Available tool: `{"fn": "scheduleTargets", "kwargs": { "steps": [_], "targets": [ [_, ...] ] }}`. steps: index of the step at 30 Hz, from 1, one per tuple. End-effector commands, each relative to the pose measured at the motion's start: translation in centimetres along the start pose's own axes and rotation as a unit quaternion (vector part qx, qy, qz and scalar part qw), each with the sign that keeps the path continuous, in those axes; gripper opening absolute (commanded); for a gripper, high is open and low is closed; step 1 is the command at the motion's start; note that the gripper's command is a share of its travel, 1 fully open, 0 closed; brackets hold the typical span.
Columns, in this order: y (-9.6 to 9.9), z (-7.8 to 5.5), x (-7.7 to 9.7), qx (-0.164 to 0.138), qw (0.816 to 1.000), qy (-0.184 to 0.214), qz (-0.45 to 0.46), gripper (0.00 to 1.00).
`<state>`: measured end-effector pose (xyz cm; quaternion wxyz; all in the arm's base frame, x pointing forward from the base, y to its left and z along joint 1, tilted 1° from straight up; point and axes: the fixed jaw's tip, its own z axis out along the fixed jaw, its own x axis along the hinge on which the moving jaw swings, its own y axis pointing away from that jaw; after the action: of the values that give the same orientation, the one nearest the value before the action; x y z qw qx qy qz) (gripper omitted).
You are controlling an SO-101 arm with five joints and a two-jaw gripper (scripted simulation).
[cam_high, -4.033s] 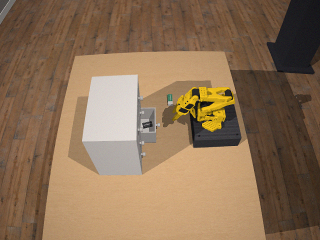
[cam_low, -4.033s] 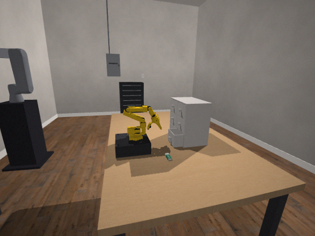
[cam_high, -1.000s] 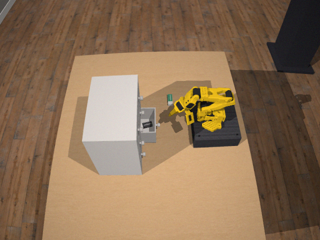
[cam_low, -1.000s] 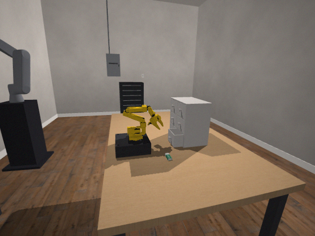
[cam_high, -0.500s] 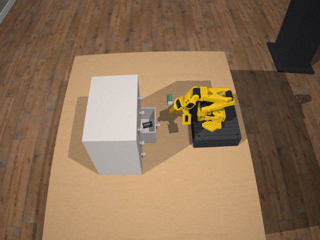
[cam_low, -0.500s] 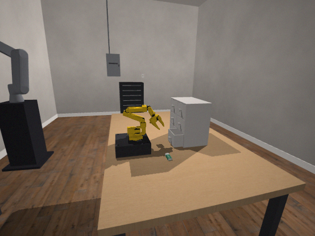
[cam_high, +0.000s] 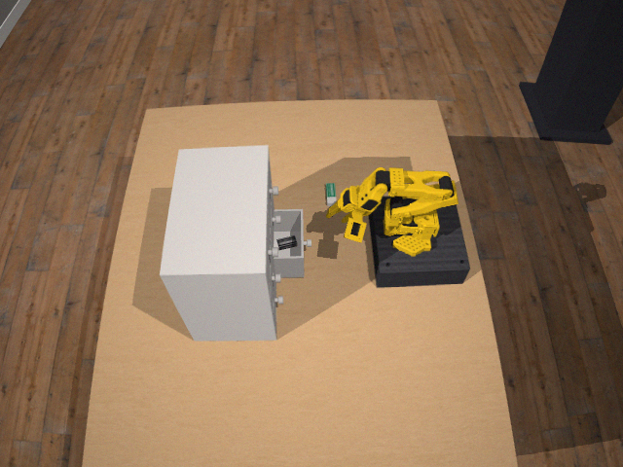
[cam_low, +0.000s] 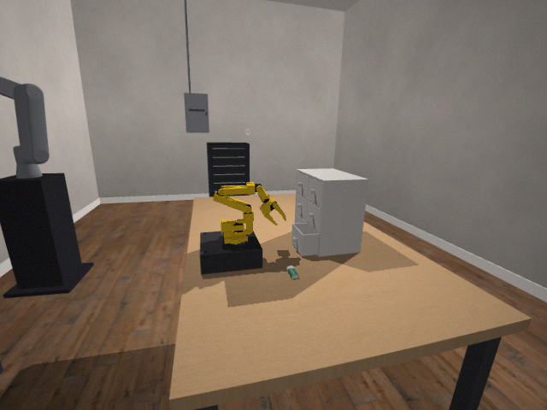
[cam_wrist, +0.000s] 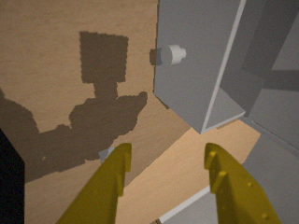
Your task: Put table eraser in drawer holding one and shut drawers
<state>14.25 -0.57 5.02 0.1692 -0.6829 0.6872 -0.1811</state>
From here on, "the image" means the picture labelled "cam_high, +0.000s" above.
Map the white chest of drawers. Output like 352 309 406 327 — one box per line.
160 145 276 341

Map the white eraser with black printed sleeve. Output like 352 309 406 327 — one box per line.
274 235 298 250

